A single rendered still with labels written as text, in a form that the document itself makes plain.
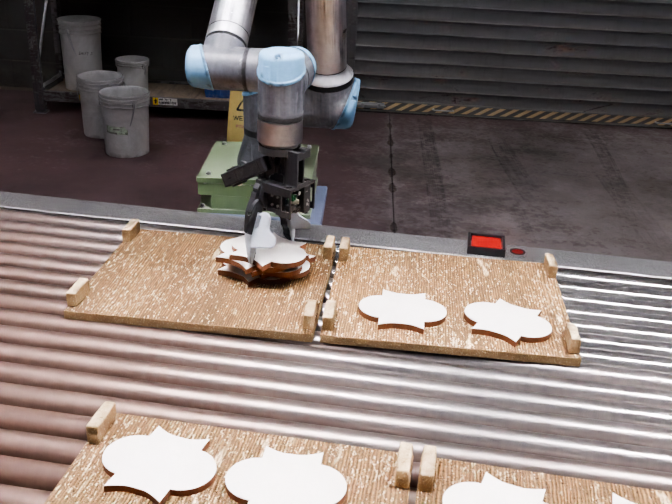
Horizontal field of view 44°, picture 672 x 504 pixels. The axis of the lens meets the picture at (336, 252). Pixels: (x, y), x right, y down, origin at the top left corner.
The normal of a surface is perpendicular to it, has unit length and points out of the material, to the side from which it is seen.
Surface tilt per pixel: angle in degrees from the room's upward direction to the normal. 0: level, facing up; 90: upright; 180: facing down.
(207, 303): 0
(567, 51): 85
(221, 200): 90
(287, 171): 90
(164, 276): 0
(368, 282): 0
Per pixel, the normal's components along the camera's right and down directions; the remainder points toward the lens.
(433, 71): 0.03, 0.33
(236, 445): 0.04, -0.91
